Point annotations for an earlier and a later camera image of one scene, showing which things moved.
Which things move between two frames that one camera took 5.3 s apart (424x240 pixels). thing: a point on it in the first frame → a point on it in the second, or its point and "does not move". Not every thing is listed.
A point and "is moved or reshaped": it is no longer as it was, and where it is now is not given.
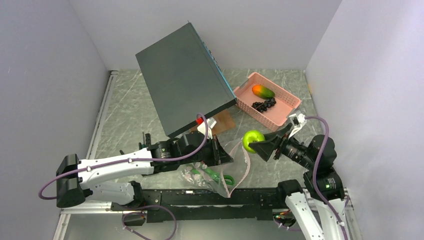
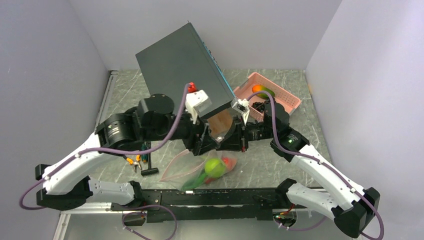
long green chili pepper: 214,176 → 195,183
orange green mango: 262,91 does not move
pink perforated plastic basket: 274,116 does not move
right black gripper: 265,148 → 237,139
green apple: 251,136 is moved or reshaped
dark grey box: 184,79 does not move
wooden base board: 224,121 does not move
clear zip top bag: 223,177 is moved or reshaped
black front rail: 191,205 does not move
